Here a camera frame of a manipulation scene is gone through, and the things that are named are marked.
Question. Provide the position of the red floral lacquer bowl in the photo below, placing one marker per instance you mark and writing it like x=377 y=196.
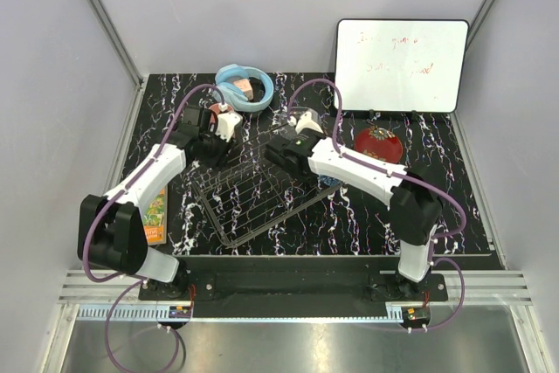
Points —
x=379 y=143

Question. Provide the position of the clear glass bowl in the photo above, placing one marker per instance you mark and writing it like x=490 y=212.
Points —
x=302 y=117

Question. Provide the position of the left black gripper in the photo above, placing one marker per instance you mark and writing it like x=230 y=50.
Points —
x=218 y=160

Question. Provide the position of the white dry-erase board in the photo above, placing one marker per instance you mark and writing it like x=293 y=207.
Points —
x=399 y=65

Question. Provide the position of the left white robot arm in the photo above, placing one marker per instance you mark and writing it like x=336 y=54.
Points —
x=111 y=230

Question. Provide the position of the black wire dish rack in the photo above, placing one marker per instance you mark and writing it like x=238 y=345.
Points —
x=250 y=194

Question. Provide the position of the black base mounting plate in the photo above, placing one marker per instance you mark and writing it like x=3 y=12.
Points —
x=218 y=277

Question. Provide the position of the orange treehouse book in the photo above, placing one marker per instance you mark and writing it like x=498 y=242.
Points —
x=155 y=219

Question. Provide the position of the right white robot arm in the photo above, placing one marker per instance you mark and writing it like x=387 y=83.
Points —
x=413 y=209

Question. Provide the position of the pink wooden block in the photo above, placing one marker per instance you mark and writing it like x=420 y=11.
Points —
x=244 y=88

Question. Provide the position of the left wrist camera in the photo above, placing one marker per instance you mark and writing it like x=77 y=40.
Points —
x=199 y=119

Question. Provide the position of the pink plastic cup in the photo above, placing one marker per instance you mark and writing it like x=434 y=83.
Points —
x=215 y=111

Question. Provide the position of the light blue headphones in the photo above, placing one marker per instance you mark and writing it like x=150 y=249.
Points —
x=227 y=74

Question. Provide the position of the blue triangle pattern bowl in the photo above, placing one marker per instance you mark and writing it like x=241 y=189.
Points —
x=329 y=181

